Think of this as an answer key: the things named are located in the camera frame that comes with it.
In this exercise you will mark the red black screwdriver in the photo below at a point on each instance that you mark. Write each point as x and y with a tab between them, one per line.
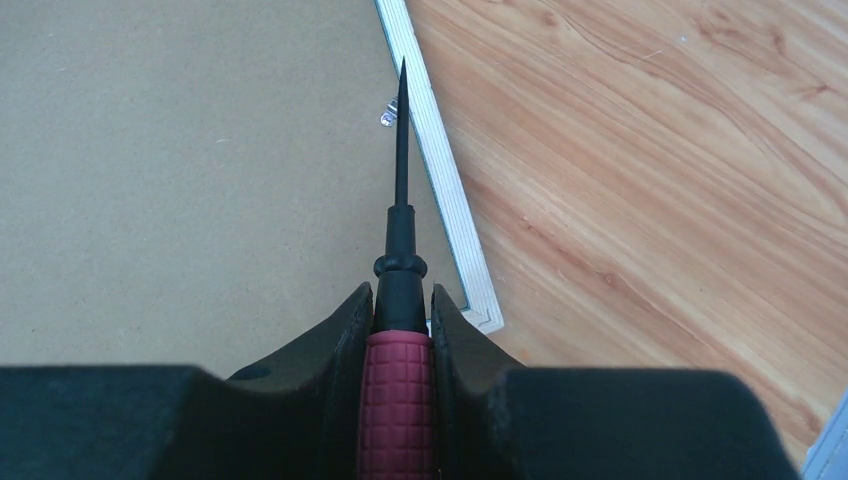
396	438

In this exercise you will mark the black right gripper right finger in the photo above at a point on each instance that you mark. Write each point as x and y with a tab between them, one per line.
500	419

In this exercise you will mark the wooden photo frame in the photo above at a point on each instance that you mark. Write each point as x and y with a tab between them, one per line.
202	181

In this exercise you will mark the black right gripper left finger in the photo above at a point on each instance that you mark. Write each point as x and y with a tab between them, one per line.
290	415

